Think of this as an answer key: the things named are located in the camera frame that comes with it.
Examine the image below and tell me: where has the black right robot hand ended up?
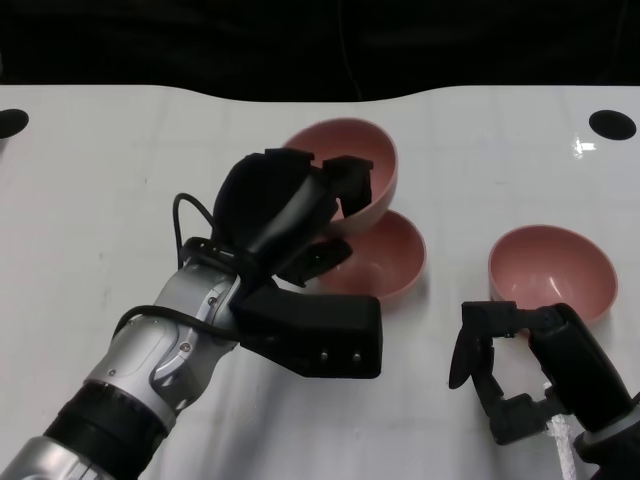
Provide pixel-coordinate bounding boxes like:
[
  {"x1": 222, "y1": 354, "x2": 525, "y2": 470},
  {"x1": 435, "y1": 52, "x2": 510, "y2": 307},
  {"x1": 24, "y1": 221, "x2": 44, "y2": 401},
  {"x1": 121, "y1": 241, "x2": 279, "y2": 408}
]
[{"x1": 448, "y1": 300, "x2": 634, "y2": 446}]

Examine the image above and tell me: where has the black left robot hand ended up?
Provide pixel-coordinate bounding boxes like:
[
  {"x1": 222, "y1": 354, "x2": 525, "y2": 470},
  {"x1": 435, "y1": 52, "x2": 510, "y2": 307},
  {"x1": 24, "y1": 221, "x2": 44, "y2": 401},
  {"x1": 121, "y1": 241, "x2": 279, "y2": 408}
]
[{"x1": 212, "y1": 147, "x2": 375, "y2": 289}]

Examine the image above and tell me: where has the pink plastic bowl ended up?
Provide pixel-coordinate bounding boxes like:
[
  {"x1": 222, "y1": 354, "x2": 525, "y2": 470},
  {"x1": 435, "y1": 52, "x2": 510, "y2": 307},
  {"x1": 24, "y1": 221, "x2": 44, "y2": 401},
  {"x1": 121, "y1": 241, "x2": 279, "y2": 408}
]
[
  {"x1": 318, "y1": 209, "x2": 428, "y2": 302},
  {"x1": 282, "y1": 117, "x2": 400, "y2": 237},
  {"x1": 488, "y1": 224, "x2": 619, "y2": 331}
]

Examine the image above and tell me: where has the black round table grommet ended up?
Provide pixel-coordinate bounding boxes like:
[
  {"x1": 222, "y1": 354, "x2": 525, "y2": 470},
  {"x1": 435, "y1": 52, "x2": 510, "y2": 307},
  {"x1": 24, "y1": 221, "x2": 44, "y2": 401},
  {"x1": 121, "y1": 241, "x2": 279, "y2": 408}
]
[
  {"x1": 588, "y1": 110, "x2": 637, "y2": 142},
  {"x1": 0, "y1": 108, "x2": 30, "y2": 140}
]

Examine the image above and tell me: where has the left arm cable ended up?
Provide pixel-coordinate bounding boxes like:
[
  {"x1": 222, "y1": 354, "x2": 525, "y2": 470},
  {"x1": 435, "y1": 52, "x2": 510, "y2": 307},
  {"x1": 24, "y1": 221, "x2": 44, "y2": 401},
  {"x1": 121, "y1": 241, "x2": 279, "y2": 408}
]
[{"x1": 113, "y1": 193, "x2": 242, "y2": 347}]

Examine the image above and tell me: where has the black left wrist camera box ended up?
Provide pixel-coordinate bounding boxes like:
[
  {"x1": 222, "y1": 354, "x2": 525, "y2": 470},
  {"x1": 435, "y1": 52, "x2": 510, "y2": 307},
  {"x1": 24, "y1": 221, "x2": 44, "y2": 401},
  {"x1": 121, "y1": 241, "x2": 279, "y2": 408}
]
[{"x1": 232, "y1": 287, "x2": 384, "y2": 380}]

